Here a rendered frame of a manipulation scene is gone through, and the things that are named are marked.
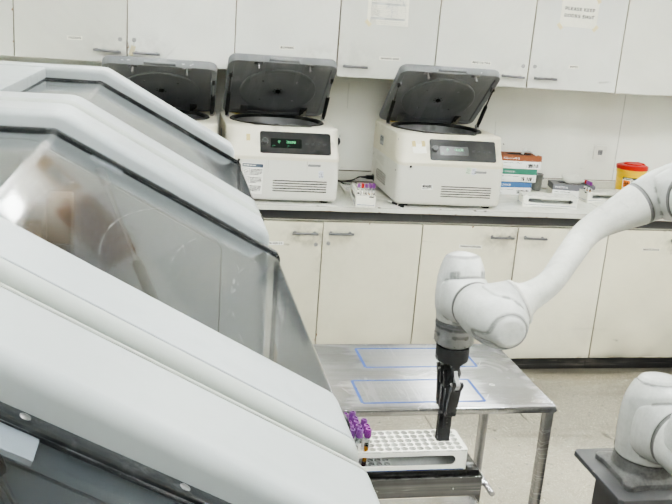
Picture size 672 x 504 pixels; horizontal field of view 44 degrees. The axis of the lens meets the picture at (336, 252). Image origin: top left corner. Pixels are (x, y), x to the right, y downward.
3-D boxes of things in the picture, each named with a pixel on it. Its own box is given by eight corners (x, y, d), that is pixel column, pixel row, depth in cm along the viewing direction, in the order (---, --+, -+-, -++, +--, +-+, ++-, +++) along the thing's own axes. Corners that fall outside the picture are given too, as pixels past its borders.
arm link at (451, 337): (442, 327, 182) (439, 352, 184) (482, 327, 184) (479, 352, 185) (430, 312, 191) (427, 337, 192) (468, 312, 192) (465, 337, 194)
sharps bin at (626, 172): (620, 202, 474) (626, 164, 468) (605, 196, 490) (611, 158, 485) (648, 203, 477) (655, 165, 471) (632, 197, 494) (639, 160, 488)
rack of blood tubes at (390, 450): (338, 478, 187) (340, 453, 185) (330, 455, 197) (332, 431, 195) (465, 473, 193) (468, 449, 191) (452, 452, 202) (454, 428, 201)
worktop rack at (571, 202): (521, 206, 444) (523, 194, 442) (517, 202, 454) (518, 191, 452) (577, 209, 446) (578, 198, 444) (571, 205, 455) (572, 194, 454)
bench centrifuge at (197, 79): (95, 197, 392) (94, 56, 375) (109, 172, 451) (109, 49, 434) (216, 201, 401) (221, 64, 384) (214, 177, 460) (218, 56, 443)
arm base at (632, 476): (646, 446, 235) (650, 428, 233) (692, 489, 214) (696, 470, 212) (586, 448, 231) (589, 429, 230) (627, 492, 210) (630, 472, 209)
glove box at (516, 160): (500, 168, 467) (503, 149, 464) (493, 164, 479) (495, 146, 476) (542, 169, 471) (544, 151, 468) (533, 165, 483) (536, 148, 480)
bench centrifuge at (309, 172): (224, 201, 403) (229, 54, 384) (216, 176, 462) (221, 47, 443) (338, 205, 414) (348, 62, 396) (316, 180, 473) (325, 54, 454)
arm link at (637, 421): (651, 435, 229) (666, 360, 223) (697, 470, 212) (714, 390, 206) (600, 440, 224) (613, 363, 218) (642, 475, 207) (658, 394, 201)
